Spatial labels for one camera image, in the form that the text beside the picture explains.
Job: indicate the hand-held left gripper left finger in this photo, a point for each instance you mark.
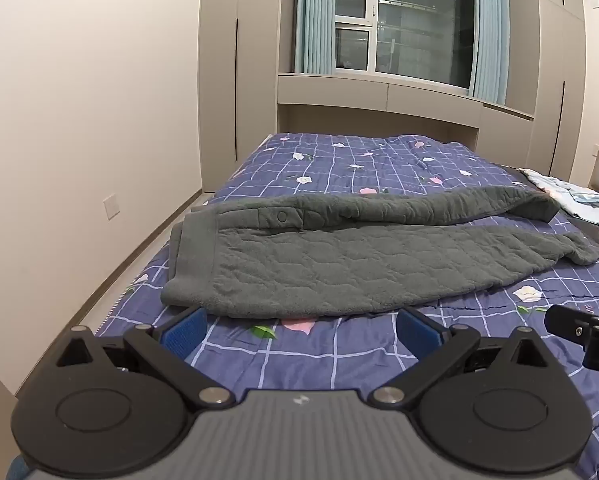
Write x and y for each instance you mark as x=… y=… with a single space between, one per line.
x=182 y=335

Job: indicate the beige window cabinet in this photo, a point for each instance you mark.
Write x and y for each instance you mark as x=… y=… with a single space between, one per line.
x=379 y=102

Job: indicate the white wall switch plate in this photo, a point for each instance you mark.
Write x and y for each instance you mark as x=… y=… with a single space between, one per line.
x=112 y=207

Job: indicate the blue floral checked quilt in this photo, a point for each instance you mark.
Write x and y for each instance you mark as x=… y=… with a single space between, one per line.
x=379 y=160

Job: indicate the bed with dark sheet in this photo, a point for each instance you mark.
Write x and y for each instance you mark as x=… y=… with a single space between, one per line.
x=597 y=234

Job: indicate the beige wardrobe with round hole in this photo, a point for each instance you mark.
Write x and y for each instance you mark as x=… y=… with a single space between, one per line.
x=554 y=85

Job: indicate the grey fleece pants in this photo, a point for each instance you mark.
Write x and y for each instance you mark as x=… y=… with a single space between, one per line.
x=329 y=260

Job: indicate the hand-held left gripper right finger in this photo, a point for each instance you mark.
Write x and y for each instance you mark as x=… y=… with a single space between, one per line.
x=422 y=332

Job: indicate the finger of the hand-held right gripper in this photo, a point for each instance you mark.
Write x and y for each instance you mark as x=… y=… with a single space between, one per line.
x=569 y=322

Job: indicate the light blue printed cloth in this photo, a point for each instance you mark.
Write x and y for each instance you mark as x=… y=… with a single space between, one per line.
x=579 y=192

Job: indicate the window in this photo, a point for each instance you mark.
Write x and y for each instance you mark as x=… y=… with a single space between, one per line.
x=409 y=20

